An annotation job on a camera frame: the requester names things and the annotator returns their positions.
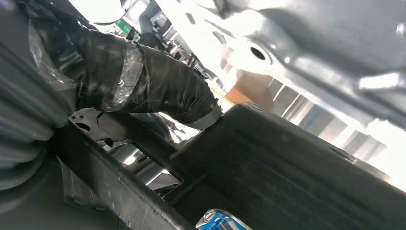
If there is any brown cardboard box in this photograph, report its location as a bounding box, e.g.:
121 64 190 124
224 69 277 110

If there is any stamped sheet metal panel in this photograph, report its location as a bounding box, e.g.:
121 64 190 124
155 0 406 131

